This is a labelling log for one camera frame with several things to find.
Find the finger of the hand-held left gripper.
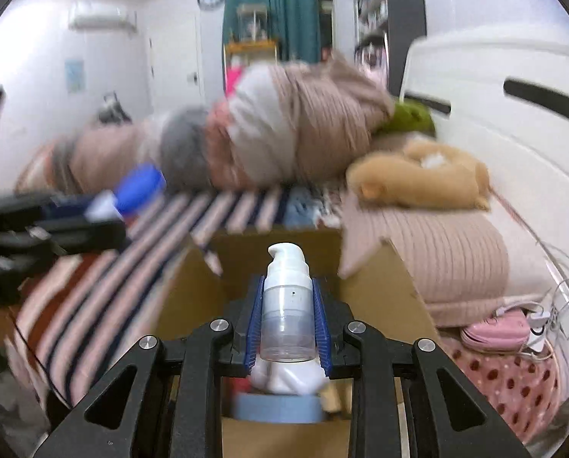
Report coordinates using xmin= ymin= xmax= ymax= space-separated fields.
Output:
xmin=0 ymin=219 xmax=133 ymax=273
xmin=0 ymin=192 xmax=123 ymax=230

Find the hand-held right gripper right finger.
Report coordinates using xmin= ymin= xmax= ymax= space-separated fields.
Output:
xmin=312 ymin=276 xmax=533 ymax=458

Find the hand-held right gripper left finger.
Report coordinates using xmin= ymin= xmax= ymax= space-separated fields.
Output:
xmin=31 ymin=274 xmax=266 ymax=458

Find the clear white pump bottle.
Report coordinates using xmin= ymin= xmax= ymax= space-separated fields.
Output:
xmin=258 ymin=243 xmax=315 ymax=362

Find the cardboard box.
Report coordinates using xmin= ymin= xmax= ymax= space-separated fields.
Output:
xmin=158 ymin=229 xmax=443 ymax=458

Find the white and blue contact lens case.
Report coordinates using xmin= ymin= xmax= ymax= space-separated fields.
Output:
xmin=86 ymin=164 xmax=167 ymax=223

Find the light blue square box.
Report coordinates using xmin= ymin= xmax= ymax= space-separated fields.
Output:
xmin=232 ymin=391 xmax=323 ymax=424

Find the black trolley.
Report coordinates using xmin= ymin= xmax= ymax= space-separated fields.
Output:
xmin=98 ymin=93 xmax=133 ymax=122

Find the ribbed beige pillow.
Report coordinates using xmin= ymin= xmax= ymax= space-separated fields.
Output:
xmin=339 ymin=191 xmax=511 ymax=316

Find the white air conditioner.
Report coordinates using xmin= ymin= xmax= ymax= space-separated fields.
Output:
xmin=69 ymin=2 xmax=137 ymax=34

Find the pink pouch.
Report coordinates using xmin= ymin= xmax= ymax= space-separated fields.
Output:
xmin=461 ymin=310 xmax=531 ymax=351

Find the tan plush toy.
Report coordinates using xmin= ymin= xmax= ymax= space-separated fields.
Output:
xmin=346 ymin=140 xmax=493 ymax=211

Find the white door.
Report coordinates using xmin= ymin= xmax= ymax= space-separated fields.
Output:
xmin=146 ymin=14 xmax=204 ymax=110

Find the pink polka dot cloth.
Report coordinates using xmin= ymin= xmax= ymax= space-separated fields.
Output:
xmin=449 ymin=339 xmax=562 ymax=444

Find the rolled pink grey duvet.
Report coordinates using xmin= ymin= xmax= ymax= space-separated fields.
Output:
xmin=15 ymin=50 xmax=395 ymax=196

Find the white charger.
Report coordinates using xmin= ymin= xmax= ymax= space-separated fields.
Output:
xmin=528 ymin=312 xmax=551 ymax=349

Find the green plush toy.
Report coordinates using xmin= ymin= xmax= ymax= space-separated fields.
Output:
xmin=375 ymin=100 xmax=435 ymax=137

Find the yellow shelf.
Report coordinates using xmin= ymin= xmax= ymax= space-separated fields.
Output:
xmin=224 ymin=40 xmax=280 ymax=65

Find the white bed headboard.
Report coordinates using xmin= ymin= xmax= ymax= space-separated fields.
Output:
xmin=399 ymin=33 xmax=569 ymax=325

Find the glass display case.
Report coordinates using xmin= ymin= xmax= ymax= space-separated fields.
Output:
xmin=237 ymin=4 xmax=268 ymax=44

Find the teal curtain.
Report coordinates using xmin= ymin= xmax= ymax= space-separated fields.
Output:
xmin=222 ymin=0 xmax=321 ymax=63

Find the dark bookshelf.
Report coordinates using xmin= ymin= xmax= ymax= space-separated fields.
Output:
xmin=354 ymin=0 xmax=426 ymax=91

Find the light blue wall poster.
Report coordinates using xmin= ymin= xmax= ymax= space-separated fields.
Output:
xmin=65 ymin=58 xmax=85 ymax=94

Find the white cable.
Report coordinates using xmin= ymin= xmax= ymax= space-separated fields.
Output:
xmin=535 ymin=243 xmax=569 ymax=344

